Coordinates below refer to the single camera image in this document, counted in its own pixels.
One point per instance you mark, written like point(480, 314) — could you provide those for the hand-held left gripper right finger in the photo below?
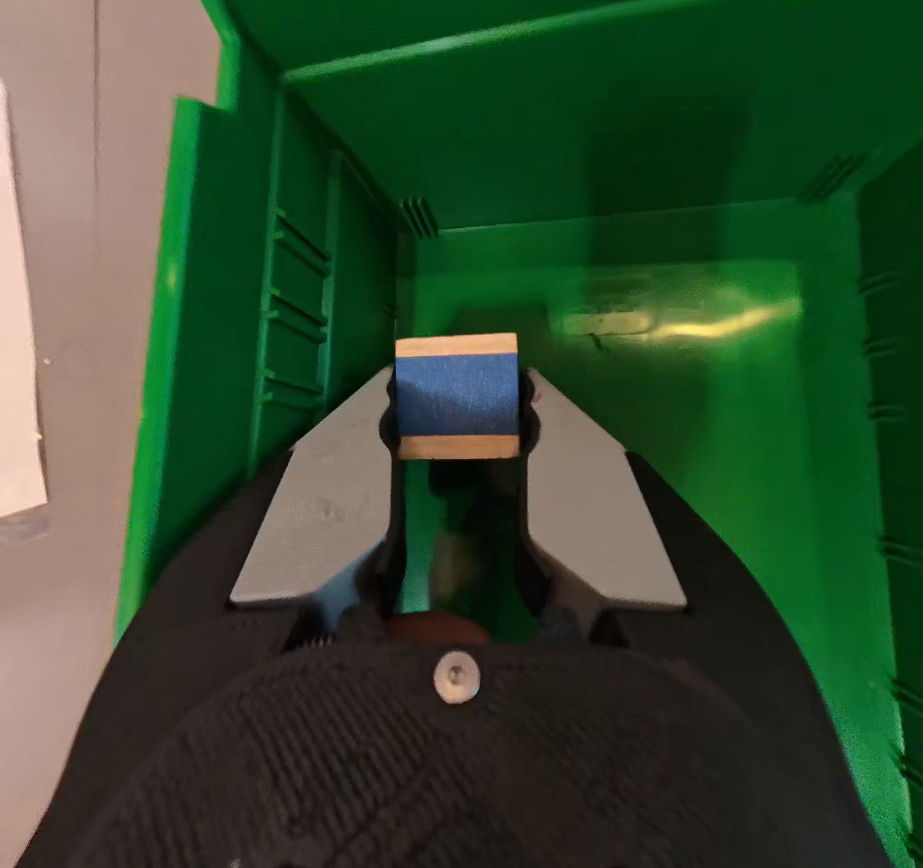
point(598, 522)

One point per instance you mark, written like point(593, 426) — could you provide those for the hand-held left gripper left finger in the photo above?
point(317, 507)

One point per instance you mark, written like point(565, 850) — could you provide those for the wooden cube blue taped face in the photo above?
point(456, 395)

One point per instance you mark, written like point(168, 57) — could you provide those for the green plastic bin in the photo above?
point(577, 125)

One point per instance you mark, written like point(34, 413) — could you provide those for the laminated paper sheet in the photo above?
point(18, 377)

